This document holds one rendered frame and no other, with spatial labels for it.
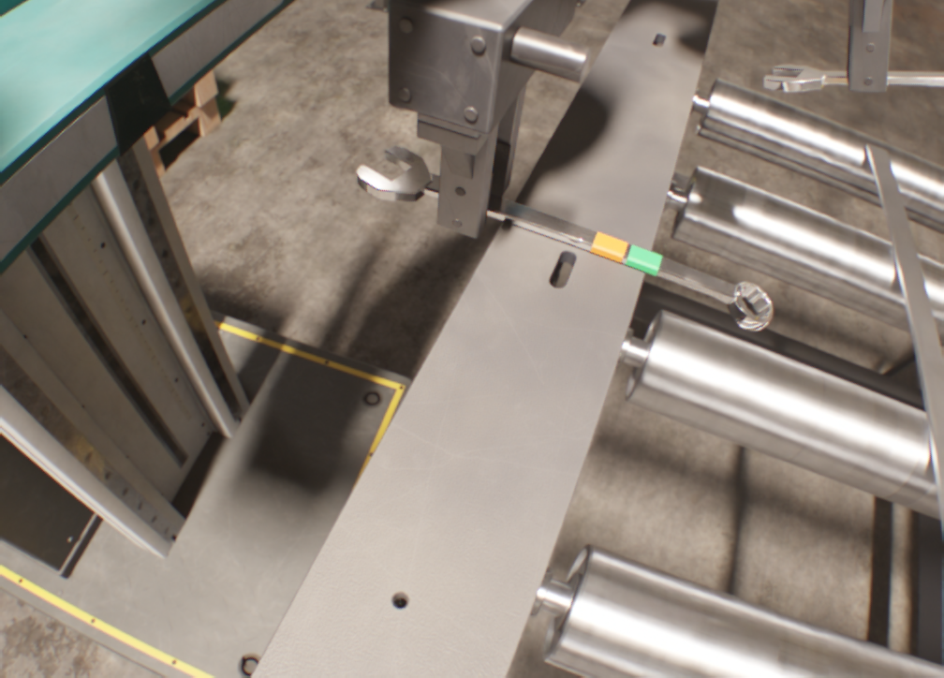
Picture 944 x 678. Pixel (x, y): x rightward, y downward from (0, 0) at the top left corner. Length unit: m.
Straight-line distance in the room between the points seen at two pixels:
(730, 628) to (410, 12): 0.51
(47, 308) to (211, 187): 1.50
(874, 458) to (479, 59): 0.63
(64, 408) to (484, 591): 0.65
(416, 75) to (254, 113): 2.32
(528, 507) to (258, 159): 2.13
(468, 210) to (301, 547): 0.90
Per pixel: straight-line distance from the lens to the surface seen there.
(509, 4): 0.25
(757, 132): 1.14
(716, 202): 0.89
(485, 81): 0.25
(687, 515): 1.64
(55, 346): 0.85
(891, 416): 0.77
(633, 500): 1.60
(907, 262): 0.96
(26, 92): 0.47
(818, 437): 0.72
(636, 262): 0.36
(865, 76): 0.49
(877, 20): 0.47
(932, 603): 1.54
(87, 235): 0.84
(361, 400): 1.26
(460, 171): 0.32
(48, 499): 1.15
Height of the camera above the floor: 1.42
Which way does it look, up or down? 52 degrees down
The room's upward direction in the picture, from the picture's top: 9 degrees clockwise
